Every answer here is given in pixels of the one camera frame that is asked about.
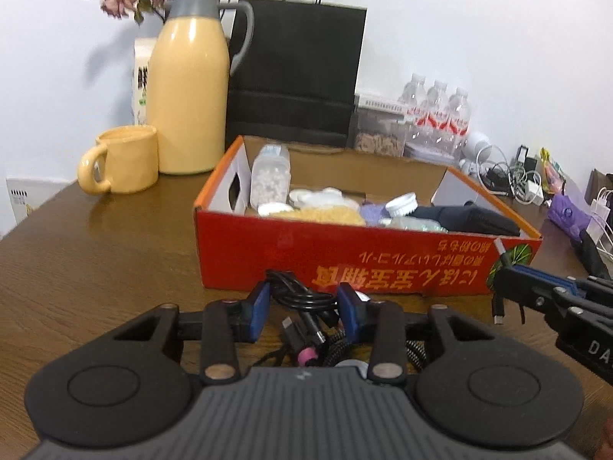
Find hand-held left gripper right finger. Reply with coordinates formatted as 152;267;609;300
336;283;499;385

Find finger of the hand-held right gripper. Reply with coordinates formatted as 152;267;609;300
500;263;613;298
492;271;587;321

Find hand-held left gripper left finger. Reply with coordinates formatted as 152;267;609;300
112;280;272;385

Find black smooth cable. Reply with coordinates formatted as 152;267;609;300
261;269;341;370

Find round tin white label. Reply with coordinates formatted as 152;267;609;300
334;359;370;375

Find orange red cardboard box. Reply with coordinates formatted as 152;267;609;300
193;135;544;296

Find dark blue zip case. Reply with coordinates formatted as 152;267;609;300
412;205;521;238

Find yellow white plush toy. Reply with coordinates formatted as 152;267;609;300
292;206;367;227

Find purple knit pouch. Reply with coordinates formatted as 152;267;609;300
359;202;398;226

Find clear cup with plastic wrap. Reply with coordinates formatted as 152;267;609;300
378;217;444;233

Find clear cotton swab container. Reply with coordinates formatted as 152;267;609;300
249;144;291;209

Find dark folded umbrella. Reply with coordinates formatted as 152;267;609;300
572;235;612;279

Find purple fabric pouch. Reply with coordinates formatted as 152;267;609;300
547;193;593;241

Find colourful snack packet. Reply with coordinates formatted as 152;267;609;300
540;148;568;195

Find brown paper bag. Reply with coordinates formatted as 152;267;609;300
585;169;613;212

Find small black device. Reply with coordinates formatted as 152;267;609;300
516;145;538;171

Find white robot-shaped gadget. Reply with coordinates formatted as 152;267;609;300
459;131;494;176

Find clear jar of seeds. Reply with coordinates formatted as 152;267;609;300
353;108;408;157

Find yellow ceramic mug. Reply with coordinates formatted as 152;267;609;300
77;125;160;196

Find white flat carton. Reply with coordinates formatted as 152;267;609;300
355;93;408;115

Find yellow thermos jug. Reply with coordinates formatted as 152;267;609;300
146;0;254;176

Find black paper bag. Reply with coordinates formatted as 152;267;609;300
225;0;369;149

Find white milk carton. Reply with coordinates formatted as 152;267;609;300
131;37;159;127

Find white chargers with cables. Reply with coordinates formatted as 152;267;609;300
588;188;613;256

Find tangle of charger cables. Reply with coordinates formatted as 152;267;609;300
479;158;547;207

